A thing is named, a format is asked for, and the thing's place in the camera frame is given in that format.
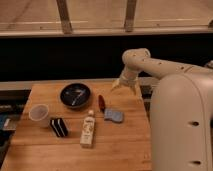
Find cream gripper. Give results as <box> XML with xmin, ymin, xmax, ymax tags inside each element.
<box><xmin>111</xmin><ymin>69</ymin><xmax>138</xmax><ymax>95</ymax></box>

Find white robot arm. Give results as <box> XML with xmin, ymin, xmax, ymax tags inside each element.
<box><xmin>113</xmin><ymin>48</ymin><xmax>213</xmax><ymax>171</ymax></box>

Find blue sponge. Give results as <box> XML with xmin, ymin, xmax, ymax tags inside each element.
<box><xmin>104</xmin><ymin>108</ymin><xmax>124</xmax><ymax>123</ymax></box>

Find black bowl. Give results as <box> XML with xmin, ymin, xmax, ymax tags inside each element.
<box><xmin>60</xmin><ymin>83</ymin><xmax>91</xmax><ymax>109</ymax></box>

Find white bottle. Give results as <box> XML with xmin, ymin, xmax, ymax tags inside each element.
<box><xmin>80</xmin><ymin>110</ymin><xmax>95</xmax><ymax>148</ymax></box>

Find clear plastic cup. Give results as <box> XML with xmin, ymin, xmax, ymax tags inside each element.
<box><xmin>28</xmin><ymin>104</ymin><xmax>50</xmax><ymax>128</ymax></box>

